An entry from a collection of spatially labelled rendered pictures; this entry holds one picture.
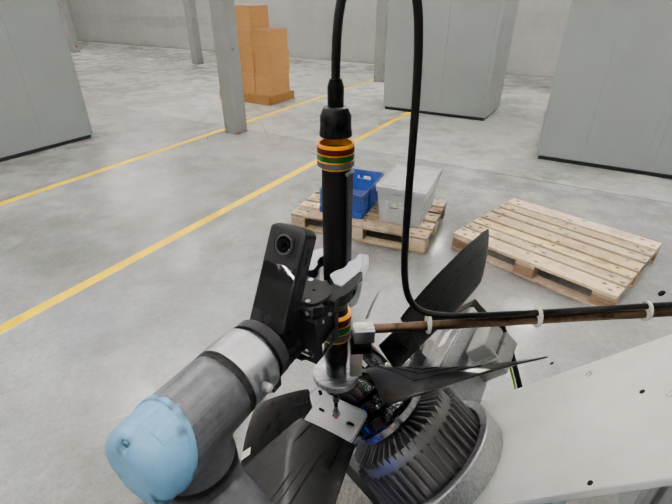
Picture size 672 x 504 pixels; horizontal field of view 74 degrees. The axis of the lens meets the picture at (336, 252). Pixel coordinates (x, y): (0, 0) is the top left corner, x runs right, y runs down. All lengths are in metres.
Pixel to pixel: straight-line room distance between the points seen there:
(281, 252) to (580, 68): 5.58
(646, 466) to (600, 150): 5.53
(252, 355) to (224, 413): 0.06
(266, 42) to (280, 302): 8.22
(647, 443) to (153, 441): 0.56
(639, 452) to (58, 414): 2.45
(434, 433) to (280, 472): 0.25
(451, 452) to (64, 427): 2.10
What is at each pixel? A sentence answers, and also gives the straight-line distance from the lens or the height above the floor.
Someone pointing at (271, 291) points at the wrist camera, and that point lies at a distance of 0.47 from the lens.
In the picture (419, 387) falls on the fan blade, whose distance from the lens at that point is 0.51.
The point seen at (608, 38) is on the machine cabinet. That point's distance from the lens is 5.89.
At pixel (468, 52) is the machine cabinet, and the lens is 7.71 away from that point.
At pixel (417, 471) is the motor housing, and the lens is 0.80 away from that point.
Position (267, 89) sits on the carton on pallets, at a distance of 8.75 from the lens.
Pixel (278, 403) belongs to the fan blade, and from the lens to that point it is 1.00.
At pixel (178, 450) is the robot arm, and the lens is 0.40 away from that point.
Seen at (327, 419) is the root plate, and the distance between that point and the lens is 0.78.
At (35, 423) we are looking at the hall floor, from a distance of 2.71.
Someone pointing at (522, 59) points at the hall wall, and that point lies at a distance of 12.76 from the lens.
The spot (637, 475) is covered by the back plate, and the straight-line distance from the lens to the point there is 0.67.
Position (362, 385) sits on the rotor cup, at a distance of 0.78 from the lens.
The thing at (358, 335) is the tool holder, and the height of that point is 1.37.
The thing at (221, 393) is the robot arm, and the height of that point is 1.49.
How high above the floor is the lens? 1.79
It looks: 30 degrees down
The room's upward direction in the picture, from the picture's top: straight up
